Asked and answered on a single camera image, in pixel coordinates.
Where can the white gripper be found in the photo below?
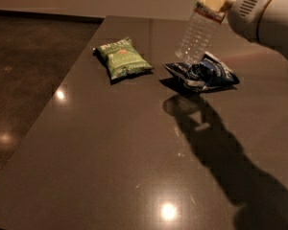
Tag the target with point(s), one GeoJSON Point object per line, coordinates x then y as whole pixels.
{"type": "Point", "coordinates": [246, 13]}

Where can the clear plastic water bottle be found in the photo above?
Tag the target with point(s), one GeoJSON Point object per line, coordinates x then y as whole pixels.
{"type": "Point", "coordinates": [201, 27]}

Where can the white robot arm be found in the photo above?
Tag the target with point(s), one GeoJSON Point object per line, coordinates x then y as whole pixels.
{"type": "Point", "coordinates": [264, 22]}

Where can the blue crumpled chip bag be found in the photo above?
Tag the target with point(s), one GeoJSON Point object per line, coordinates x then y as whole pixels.
{"type": "Point", "coordinates": [209, 73]}

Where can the green chip bag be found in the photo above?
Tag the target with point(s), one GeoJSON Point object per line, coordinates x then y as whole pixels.
{"type": "Point", "coordinates": [121, 59]}

